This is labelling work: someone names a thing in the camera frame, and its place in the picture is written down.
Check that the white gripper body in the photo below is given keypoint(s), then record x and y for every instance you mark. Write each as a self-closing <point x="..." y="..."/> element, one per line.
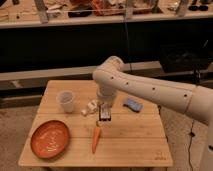
<point x="104" y="110"/>

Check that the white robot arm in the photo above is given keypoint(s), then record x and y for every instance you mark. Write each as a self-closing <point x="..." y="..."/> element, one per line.
<point x="193" y="100"/>

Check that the translucent white ceramic cup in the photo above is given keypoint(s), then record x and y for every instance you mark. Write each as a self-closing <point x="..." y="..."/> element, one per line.
<point x="65" y="99"/>

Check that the small white bottle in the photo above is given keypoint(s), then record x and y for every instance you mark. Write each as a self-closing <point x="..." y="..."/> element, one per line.
<point x="91" y="108"/>

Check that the orange carrot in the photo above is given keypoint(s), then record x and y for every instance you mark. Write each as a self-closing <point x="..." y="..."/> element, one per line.
<point x="96" y="136"/>

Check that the wooden table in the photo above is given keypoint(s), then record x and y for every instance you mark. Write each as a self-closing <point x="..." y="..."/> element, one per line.
<point x="128" y="140"/>

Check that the orange plate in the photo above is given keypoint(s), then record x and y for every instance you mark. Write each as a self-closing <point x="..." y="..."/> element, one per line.
<point x="50" y="139"/>

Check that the black box under shelf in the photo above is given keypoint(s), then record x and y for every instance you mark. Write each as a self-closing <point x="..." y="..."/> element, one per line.
<point x="184" y="57"/>

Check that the wooden shelf with clutter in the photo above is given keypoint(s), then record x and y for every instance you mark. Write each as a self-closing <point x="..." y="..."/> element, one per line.
<point x="43" y="13"/>

